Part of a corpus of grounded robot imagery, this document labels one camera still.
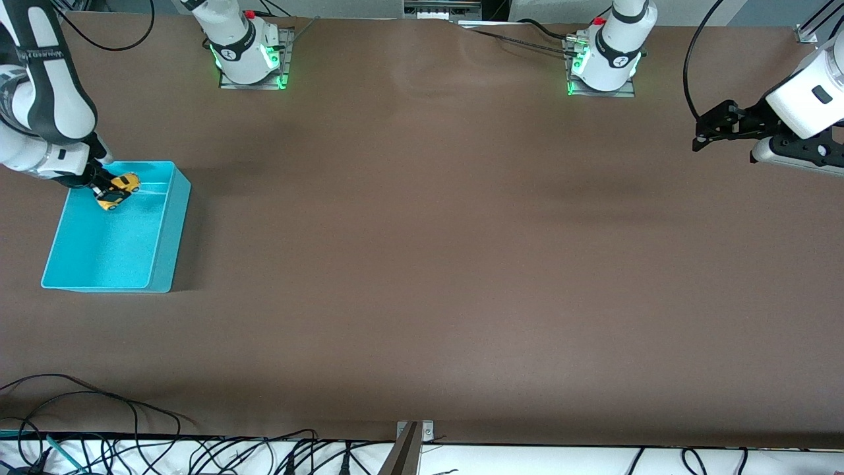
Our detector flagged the yellow beetle toy car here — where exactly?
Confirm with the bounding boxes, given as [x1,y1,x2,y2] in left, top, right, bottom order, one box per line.
[96,172,141,212]

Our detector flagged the long black right arm cable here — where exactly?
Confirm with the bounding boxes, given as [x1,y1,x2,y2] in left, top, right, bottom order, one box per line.
[56,0,156,52]

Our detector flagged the grey metal bar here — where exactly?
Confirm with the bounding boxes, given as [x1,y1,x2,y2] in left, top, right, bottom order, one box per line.
[377,422,421,475]

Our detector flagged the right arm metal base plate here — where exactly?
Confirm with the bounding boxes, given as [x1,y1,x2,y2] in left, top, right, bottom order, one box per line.
[219,28,295,90]

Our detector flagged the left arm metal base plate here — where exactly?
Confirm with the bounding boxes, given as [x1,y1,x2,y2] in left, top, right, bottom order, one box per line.
[566,36,638,98]

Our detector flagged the long black looping cable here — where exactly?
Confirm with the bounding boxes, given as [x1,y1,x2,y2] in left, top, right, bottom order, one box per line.
[0,374,198,475]

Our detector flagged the thin black table cable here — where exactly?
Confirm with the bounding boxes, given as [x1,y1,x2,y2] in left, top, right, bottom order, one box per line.
[458,21,581,56]

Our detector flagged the thin grey cable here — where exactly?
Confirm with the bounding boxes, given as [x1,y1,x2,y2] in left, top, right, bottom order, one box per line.
[289,16,322,47]

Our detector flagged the black cable tangle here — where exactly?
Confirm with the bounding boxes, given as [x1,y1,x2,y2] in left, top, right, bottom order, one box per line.
[178,429,370,475]

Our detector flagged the metal bracket plate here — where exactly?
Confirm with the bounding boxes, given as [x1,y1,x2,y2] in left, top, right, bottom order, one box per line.
[396,420,435,444]

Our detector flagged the thin black looping cable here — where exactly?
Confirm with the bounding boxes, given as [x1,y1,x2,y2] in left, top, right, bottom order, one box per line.
[0,391,182,462]

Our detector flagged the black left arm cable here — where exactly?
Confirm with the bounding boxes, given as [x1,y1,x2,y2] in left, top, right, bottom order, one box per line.
[684,0,729,121]

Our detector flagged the thick black base cable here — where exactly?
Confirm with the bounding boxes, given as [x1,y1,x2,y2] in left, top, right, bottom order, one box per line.
[518,18,576,42]

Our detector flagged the aluminium frame rail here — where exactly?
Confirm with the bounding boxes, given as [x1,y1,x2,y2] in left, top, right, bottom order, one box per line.
[795,0,844,44]

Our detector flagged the grey power strip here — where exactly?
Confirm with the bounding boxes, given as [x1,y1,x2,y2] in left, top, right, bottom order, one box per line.
[404,0,482,20]

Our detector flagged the teal cable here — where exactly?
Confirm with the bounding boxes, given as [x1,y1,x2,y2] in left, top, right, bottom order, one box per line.
[0,429,86,472]

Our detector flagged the turquoise plastic bin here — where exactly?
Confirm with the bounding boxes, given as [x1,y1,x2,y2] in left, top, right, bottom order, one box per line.
[41,160,193,294]

